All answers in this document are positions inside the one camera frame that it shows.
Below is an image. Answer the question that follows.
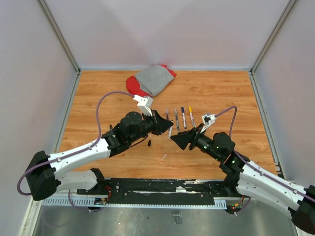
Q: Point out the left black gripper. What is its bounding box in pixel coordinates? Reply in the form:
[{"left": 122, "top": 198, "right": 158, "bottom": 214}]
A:
[{"left": 128, "top": 109, "right": 174, "bottom": 144}]

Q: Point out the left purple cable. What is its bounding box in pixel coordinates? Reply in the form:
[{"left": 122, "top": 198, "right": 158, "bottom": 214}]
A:
[{"left": 17, "top": 91, "right": 136, "bottom": 212}]

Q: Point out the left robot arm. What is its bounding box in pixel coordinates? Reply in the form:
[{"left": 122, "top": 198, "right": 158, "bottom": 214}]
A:
[{"left": 26, "top": 110, "right": 173, "bottom": 201}]

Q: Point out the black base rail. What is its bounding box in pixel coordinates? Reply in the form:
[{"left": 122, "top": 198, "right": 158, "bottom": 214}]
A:
[{"left": 76, "top": 178, "right": 241, "bottom": 205}]

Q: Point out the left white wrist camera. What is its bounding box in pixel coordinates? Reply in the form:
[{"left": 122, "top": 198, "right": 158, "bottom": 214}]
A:
[{"left": 133, "top": 95, "right": 153, "bottom": 116}]

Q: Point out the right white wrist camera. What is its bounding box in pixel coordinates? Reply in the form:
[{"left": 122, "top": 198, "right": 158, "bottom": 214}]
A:
[{"left": 201, "top": 113, "right": 216, "bottom": 133}]

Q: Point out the grey folded cloth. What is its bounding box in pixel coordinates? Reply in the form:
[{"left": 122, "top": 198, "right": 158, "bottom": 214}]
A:
[{"left": 134, "top": 64, "right": 176, "bottom": 97}]

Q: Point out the white marker blue tip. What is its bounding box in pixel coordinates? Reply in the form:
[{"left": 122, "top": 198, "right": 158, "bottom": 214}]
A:
[{"left": 182, "top": 112, "right": 187, "bottom": 129}]

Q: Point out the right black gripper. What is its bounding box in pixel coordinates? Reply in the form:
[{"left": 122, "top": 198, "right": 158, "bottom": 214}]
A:
[{"left": 170, "top": 123, "right": 221, "bottom": 161}]

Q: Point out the grey cable duct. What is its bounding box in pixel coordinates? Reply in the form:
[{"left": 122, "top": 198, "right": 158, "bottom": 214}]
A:
[{"left": 41, "top": 196, "right": 227, "bottom": 210}]

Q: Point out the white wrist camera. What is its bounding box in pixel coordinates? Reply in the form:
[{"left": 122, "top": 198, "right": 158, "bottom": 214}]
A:
[
  {"left": 133, "top": 95, "right": 153, "bottom": 116},
  {"left": 201, "top": 113, "right": 216, "bottom": 133}
]

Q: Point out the purple cable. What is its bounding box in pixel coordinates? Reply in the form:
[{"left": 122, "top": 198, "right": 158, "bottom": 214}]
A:
[
  {"left": 17, "top": 91, "right": 136, "bottom": 212},
  {"left": 214, "top": 106, "right": 315, "bottom": 212}
]

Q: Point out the red cloth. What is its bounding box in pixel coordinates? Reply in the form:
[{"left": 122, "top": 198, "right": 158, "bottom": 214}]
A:
[{"left": 126, "top": 64, "right": 177, "bottom": 97}]

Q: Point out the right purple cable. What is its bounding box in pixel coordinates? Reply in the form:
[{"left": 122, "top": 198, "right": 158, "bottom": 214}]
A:
[{"left": 214, "top": 106, "right": 315, "bottom": 212}]

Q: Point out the angled white pen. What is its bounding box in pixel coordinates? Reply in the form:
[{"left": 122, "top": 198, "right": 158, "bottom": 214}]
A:
[{"left": 168, "top": 127, "right": 172, "bottom": 140}]

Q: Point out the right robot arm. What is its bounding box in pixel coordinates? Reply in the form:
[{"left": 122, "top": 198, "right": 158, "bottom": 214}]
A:
[{"left": 170, "top": 127, "right": 315, "bottom": 235}]

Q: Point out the white pen yellow end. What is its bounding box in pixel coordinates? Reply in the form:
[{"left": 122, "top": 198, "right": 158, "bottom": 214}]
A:
[{"left": 189, "top": 113, "right": 196, "bottom": 128}]

